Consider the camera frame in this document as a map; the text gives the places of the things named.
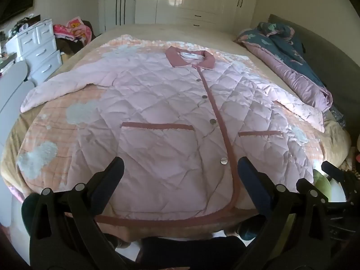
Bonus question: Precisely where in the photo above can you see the pink quilted jacket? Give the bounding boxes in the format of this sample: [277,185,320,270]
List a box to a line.
[20,45,325,227]

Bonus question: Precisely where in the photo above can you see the white rounded panel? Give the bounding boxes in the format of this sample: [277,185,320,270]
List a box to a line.
[0,60,36,119]

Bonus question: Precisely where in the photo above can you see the green cloth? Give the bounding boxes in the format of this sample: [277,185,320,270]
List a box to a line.
[312,170,332,196]

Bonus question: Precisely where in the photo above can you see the purple and teal duvet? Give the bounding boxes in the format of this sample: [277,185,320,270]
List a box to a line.
[235,22,346,127]

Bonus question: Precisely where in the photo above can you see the bed with tan sheet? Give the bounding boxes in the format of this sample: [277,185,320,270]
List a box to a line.
[0,24,352,231]

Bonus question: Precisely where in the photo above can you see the white drawer chest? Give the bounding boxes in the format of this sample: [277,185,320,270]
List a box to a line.
[6,19,63,86]

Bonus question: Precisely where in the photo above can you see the white wardrobe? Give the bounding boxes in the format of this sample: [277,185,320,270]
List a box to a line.
[135,0,261,34]

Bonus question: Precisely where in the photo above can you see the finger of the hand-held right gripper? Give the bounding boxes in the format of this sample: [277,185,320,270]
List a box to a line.
[321,161,355,187]

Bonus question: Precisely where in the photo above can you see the white door with black stripes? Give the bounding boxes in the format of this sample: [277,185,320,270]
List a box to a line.
[104,0,137,31]

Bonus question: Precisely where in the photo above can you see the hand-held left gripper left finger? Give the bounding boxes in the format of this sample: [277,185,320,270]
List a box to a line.
[21,157,133,270]

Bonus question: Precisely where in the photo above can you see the pink printed cloth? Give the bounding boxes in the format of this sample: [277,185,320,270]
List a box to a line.
[53,17,93,43]

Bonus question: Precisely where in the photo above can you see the grey upholstered headboard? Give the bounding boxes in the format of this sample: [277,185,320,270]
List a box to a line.
[267,13,360,135]

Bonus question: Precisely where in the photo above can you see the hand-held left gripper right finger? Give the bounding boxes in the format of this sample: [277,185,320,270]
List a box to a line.
[237,156,338,270]

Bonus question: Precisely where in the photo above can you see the orange cloud print blanket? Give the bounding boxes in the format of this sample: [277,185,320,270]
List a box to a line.
[15,34,328,203]

